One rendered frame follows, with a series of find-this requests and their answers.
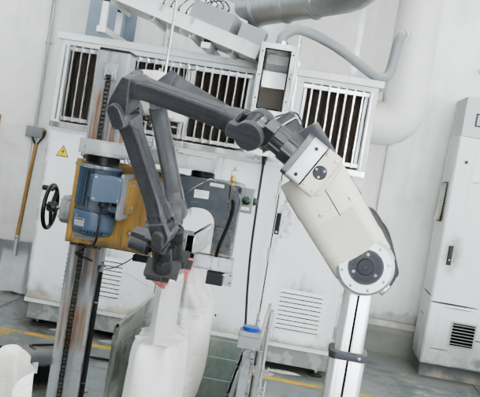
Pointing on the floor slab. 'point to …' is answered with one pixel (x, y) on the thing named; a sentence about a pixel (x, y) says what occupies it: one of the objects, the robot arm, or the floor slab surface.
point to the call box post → (243, 372)
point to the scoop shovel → (13, 249)
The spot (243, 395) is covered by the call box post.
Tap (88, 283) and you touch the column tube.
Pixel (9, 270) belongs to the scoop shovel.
